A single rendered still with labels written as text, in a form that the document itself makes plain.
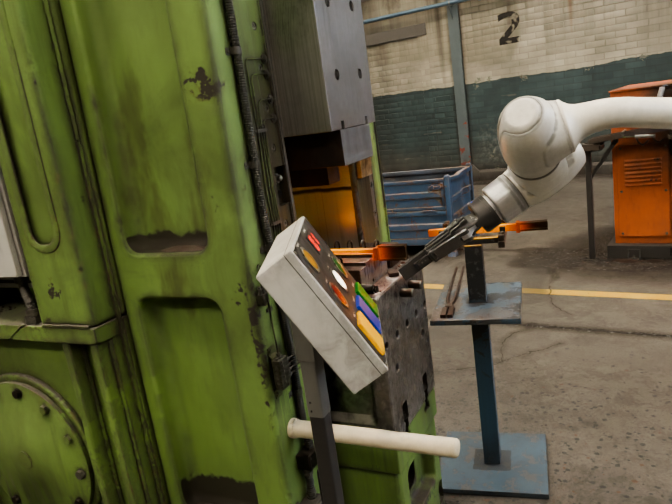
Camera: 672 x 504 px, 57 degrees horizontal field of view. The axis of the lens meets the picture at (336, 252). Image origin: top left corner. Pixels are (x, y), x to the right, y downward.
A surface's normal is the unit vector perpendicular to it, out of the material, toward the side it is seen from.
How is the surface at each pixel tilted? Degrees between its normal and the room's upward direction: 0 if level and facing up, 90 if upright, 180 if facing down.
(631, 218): 91
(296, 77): 90
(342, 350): 90
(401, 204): 89
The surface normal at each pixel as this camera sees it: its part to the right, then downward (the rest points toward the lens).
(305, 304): -0.01, 0.23
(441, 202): -0.45, 0.25
